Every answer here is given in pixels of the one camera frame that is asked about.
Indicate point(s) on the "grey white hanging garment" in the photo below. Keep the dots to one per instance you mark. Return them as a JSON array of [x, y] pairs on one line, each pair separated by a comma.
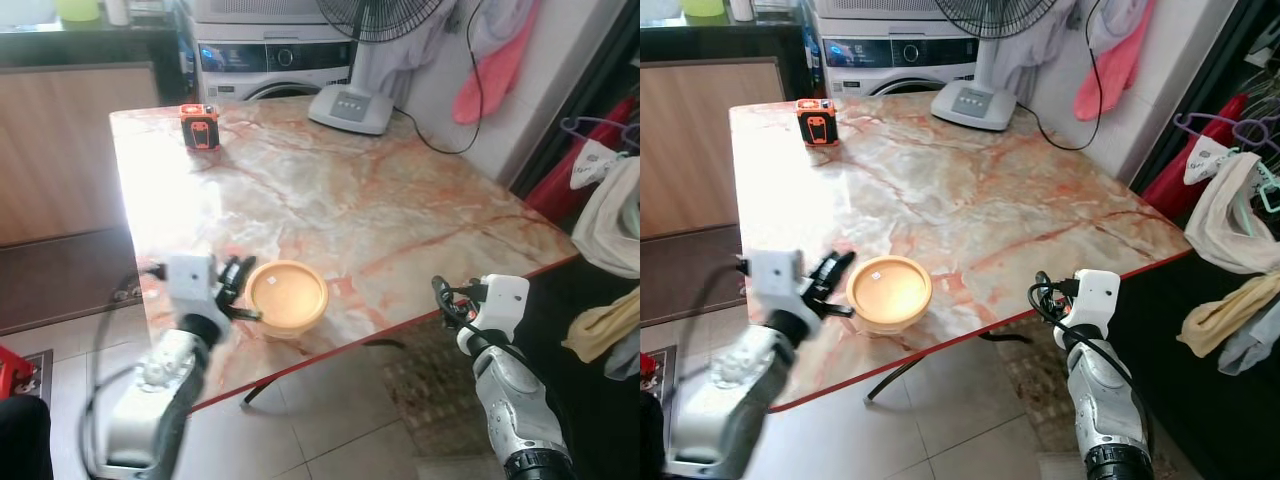
[[410, 55], [1030, 55]]

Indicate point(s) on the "patterned floor rug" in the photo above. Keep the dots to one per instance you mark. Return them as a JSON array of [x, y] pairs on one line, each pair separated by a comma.
[[430, 400], [1035, 390]]

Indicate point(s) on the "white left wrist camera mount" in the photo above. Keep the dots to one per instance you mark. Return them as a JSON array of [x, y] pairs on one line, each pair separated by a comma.
[[190, 283], [775, 278]]

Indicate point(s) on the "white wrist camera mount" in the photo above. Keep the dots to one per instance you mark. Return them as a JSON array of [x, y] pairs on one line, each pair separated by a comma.
[[775, 278], [1097, 302], [190, 283], [507, 305]]

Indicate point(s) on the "wooden cabinet front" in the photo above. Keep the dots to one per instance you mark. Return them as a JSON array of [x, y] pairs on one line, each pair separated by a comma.
[[70, 155], [705, 150]]

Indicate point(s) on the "curved metal table leg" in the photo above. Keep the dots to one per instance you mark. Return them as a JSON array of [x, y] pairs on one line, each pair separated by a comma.
[[262, 390], [895, 378]]

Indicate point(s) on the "white black table fan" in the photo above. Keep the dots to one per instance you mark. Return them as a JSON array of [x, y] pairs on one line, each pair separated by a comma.
[[350, 108], [972, 103]]

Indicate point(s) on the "green plastic cup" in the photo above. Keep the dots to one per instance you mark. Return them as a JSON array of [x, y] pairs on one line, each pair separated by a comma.
[[703, 8], [78, 10]]

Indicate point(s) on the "orange black laser level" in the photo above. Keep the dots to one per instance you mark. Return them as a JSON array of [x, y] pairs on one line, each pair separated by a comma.
[[817, 122], [200, 127]]

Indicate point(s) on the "yellow cloth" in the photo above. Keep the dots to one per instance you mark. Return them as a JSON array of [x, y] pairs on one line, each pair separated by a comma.
[[600, 330], [1225, 315]]

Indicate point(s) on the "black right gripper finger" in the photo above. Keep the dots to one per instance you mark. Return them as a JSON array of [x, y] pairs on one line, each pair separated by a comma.
[[1041, 288], [442, 293]]

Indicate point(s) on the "white front load washing machine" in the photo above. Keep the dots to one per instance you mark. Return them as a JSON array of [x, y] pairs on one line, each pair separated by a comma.
[[270, 58], [890, 53]]

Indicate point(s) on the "white stacked dryer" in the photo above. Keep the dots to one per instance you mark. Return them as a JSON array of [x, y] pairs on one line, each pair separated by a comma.
[[875, 8], [255, 10]]

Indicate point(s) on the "orange plastic lidded bowl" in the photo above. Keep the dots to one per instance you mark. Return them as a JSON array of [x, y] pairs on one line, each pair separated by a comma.
[[288, 295], [890, 290]]

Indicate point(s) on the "pale grey cloth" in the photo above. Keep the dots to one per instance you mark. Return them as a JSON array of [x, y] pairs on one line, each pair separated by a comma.
[[1255, 345], [625, 358]]

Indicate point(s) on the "red cloth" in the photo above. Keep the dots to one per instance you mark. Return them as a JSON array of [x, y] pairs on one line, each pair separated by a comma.
[[560, 185], [1170, 185]]

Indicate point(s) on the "dark bordered floor mat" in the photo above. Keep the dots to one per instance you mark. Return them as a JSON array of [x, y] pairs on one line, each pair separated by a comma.
[[45, 375], [668, 370]]

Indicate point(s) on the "brown door mat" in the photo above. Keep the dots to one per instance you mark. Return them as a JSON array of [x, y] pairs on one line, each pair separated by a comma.
[[690, 275], [60, 285]]

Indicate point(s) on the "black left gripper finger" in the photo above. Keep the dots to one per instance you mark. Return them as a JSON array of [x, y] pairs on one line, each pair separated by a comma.
[[821, 273], [229, 277], [247, 277], [843, 272]]

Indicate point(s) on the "pink hanging cloth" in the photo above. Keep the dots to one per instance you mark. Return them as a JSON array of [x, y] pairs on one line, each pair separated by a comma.
[[1110, 75], [490, 80]]

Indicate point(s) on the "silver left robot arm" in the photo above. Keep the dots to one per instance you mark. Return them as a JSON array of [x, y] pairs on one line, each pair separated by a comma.
[[740, 395], [155, 395]]

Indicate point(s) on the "person's leg black trousers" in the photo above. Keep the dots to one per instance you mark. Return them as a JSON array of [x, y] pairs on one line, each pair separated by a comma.
[[650, 440], [20, 440]]

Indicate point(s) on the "teal plastic hanger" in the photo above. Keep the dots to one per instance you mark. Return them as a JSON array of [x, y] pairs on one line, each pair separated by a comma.
[[1268, 195]]

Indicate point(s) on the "white bottle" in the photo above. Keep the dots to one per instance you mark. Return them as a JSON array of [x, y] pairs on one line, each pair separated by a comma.
[[741, 10], [116, 12]]

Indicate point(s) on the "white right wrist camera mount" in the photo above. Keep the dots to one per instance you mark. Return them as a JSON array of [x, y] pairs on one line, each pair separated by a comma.
[[507, 305], [1097, 302]]

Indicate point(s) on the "red plastic stool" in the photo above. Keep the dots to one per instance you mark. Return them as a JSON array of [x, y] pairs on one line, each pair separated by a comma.
[[15, 370]]

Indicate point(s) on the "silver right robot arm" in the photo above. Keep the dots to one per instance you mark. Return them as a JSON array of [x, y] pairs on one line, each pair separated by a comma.
[[515, 400], [1100, 400]]

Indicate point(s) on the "black stone counter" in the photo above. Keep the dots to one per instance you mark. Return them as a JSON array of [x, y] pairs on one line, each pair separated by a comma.
[[90, 45], [720, 40]]

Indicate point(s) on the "purple plastic hanger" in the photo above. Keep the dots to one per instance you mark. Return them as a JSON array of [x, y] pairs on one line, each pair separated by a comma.
[[590, 120], [1215, 117]]

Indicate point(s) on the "white cloth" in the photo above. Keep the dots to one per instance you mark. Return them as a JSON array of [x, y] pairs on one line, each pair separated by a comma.
[[610, 225], [1225, 220]]

